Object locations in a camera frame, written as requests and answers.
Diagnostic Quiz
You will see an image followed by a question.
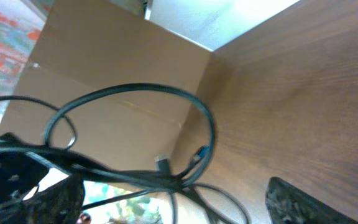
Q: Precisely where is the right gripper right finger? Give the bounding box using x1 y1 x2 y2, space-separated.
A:
265 177 358 224

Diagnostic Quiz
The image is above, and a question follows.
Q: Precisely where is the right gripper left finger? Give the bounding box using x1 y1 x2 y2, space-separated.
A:
0 174 85 224

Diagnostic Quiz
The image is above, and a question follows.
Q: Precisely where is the brown cardboard side panel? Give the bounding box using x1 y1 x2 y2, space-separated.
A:
0 0 213 194

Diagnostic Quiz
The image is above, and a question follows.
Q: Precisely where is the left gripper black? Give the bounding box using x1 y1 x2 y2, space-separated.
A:
0 152 49 204

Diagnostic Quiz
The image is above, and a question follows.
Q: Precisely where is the black cable bundle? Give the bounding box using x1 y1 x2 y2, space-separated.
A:
0 82 253 224

